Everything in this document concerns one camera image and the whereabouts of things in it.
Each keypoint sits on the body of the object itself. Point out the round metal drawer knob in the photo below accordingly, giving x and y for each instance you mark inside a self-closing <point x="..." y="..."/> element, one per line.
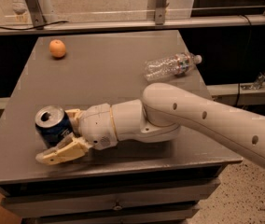
<point x="117" y="207"/>

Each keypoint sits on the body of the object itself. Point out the grey drawer cabinet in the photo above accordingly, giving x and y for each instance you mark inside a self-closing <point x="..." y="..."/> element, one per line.
<point x="121" y="180"/>

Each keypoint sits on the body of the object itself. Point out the clear plastic water bottle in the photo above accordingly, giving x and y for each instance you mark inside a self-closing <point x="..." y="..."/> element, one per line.
<point x="172" y="66"/>

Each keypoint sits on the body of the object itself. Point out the grey metal bracket left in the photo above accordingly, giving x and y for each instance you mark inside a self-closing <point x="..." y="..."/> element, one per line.
<point x="37" y="18"/>

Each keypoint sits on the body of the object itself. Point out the grey metal bracket centre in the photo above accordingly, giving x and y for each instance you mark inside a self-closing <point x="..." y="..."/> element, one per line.
<point x="160" y="10"/>

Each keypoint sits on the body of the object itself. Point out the orange fruit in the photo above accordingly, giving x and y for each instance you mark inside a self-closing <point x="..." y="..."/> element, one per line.
<point x="57" y="48"/>

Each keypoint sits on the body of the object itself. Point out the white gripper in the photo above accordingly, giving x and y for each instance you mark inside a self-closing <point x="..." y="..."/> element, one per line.
<point x="95" y="126"/>

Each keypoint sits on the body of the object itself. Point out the blue pepsi can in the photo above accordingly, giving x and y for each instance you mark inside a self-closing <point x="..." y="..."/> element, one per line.
<point x="53" y="124"/>

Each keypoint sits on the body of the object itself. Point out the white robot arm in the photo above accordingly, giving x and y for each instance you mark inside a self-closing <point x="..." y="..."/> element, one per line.
<point x="157" y="116"/>

